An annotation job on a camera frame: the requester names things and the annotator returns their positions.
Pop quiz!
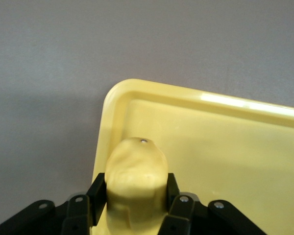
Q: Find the yellow plastic tray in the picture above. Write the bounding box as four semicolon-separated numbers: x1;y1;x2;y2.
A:
92;78;294;235

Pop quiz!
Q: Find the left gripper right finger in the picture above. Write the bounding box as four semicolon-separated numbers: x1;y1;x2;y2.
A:
156;172;267;235

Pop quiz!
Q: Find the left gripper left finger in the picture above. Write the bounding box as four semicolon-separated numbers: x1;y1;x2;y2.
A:
0;172;107;235

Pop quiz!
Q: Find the yellow potato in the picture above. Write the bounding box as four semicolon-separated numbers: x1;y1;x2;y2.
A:
105;137;169;235

